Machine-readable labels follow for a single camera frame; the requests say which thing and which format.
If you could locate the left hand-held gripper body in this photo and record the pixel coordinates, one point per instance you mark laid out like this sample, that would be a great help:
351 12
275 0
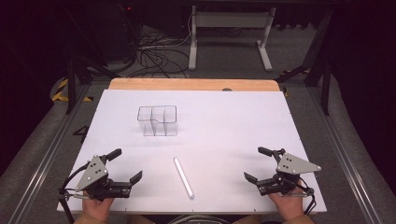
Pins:
93 174

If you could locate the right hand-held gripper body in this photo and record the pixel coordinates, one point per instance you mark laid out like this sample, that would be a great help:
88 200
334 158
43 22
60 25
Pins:
292 168

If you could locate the person's left hand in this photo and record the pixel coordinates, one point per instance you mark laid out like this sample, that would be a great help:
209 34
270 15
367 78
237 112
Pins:
97 207

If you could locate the person's right hand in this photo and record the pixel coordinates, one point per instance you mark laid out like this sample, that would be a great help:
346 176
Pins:
289 206

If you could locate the white pen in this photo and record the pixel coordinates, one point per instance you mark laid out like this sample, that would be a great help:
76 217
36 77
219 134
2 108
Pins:
183 178

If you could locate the white table cover board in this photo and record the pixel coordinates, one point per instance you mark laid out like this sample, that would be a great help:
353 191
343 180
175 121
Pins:
224 124

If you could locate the clear plastic divided organizer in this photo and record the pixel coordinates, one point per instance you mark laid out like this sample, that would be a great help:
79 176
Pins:
157 121

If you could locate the black metal stand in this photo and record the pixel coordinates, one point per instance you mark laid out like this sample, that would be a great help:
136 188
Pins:
73 77
323 71

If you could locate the aluminium floor rail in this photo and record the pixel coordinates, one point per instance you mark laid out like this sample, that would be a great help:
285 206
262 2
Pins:
46 155
339 155

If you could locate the white metal desk frame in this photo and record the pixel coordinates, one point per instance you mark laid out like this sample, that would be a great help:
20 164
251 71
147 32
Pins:
230 21

